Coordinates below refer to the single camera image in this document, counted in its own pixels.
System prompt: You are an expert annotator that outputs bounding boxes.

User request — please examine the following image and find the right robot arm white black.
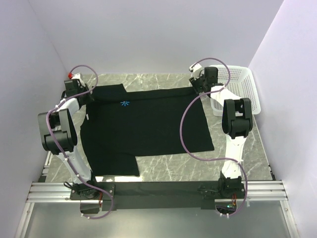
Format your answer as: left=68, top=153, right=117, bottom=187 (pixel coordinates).
left=189, top=64, right=253, bottom=198

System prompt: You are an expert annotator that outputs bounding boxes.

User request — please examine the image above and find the black t shirt blue logo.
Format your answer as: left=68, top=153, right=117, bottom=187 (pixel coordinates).
left=80, top=84, right=214, bottom=176

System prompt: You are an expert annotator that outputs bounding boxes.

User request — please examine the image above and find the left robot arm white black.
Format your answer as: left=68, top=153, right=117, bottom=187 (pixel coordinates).
left=38, top=74, right=99, bottom=199

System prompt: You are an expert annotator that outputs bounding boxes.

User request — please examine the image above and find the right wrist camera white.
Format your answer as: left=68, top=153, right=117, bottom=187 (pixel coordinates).
left=189, top=63, right=204, bottom=78

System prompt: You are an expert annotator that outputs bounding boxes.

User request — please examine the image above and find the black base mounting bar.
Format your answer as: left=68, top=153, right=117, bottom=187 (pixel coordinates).
left=63, top=179, right=248, bottom=214

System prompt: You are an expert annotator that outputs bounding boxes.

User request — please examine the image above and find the aluminium frame rail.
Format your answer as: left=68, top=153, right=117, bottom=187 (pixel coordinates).
left=16, top=145, right=299, bottom=238

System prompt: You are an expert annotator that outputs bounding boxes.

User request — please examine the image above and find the white plastic basket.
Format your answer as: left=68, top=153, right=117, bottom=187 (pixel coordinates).
left=211, top=64, right=261, bottom=117

